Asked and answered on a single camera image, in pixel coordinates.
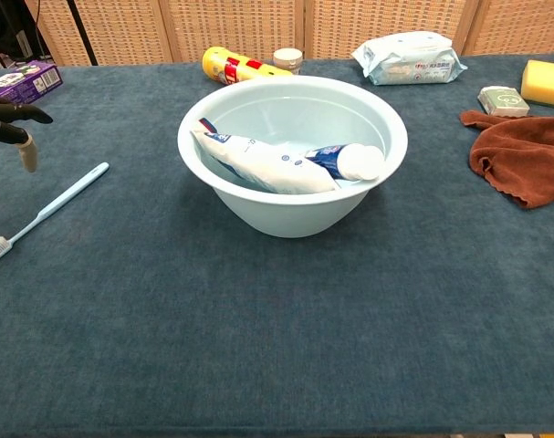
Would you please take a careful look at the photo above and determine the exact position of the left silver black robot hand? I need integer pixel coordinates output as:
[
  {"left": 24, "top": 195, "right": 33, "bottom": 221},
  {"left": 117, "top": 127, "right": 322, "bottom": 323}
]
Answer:
[{"left": 0, "top": 93, "right": 54, "bottom": 173}]

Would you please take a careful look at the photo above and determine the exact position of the light blue toothbrush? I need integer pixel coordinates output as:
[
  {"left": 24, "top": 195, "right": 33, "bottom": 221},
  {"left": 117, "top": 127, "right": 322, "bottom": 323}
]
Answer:
[{"left": 0, "top": 162, "right": 110, "bottom": 262}]

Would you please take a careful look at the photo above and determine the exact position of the blue white toothpaste tube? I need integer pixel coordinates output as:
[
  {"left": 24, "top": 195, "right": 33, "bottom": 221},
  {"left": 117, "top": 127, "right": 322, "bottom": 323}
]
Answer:
[{"left": 305, "top": 142, "right": 386, "bottom": 182}]

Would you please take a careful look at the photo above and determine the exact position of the light blue plastic basin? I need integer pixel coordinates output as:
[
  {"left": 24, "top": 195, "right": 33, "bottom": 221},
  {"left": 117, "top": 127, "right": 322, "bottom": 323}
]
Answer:
[{"left": 177, "top": 74, "right": 410, "bottom": 238}]

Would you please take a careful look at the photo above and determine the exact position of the purple toothpaste box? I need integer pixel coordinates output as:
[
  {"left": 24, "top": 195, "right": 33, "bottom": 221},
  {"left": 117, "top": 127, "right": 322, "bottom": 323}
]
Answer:
[{"left": 0, "top": 60, "right": 64, "bottom": 110}]

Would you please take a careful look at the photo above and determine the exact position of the black tripod stand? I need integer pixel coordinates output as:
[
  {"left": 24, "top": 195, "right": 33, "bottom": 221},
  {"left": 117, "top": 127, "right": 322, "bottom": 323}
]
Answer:
[{"left": 66, "top": 0, "right": 99, "bottom": 67}]

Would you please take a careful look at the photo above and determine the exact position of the yellow red canister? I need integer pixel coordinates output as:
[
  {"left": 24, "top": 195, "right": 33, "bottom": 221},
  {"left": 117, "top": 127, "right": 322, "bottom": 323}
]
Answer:
[{"left": 201, "top": 46, "right": 294, "bottom": 87}]

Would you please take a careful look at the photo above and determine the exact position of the wicker folding screen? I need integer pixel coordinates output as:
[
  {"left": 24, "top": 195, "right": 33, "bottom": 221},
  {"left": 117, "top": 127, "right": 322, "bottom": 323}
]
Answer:
[{"left": 25, "top": 0, "right": 554, "bottom": 68}]

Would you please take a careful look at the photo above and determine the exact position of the small white round jar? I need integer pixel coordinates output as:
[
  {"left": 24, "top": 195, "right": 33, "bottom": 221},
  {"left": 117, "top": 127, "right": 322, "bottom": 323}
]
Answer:
[{"left": 272, "top": 47, "right": 304, "bottom": 76}]

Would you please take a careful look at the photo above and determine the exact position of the dark blue table cloth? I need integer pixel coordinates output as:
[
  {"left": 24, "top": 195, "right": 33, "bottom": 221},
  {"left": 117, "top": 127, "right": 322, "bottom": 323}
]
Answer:
[{"left": 0, "top": 53, "right": 554, "bottom": 434}]

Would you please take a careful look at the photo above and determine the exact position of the light blue wet wipes pack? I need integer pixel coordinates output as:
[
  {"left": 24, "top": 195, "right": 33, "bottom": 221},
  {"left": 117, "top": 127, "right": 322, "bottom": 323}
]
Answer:
[{"left": 351, "top": 30, "right": 469, "bottom": 87}]

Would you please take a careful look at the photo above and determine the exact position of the small green soap box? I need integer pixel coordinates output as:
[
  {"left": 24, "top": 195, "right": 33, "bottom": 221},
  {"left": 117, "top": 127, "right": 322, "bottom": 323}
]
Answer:
[{"left": 476, "top": 85, "right": 531, "bottom": 118}]

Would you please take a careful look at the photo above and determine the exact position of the brown towel cloth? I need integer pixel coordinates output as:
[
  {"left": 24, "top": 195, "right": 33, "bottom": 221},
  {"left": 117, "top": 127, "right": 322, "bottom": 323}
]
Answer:
[{"left": 458, "top": 109, "right": 554, "bottom": 210}]

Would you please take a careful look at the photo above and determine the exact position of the yellow sponge block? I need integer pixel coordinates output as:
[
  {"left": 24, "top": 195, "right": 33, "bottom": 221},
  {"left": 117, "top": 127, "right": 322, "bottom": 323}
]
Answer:
[{"left": 519, "top": 59, "right": 554, "bottom": 109}]

